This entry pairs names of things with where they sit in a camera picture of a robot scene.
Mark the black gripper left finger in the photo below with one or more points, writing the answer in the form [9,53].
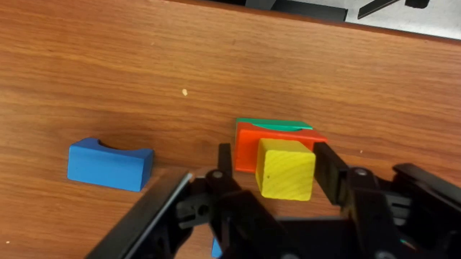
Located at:
[239,217]

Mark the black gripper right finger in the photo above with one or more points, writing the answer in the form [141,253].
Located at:
[336,178]

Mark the yellow wooden cube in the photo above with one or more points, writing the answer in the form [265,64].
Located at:
[285,171]

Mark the blue rectangular wooden block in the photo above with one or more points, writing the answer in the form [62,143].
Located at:
[216,251]

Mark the orange wooden block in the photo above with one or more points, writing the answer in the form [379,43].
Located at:
[245,149]

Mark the blue notched wooden block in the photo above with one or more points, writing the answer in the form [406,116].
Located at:
[108,166]

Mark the green curved wooden piece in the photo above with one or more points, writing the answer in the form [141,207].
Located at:
[275,125]

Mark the grey metal mount bar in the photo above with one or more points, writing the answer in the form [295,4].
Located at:
[144,221]

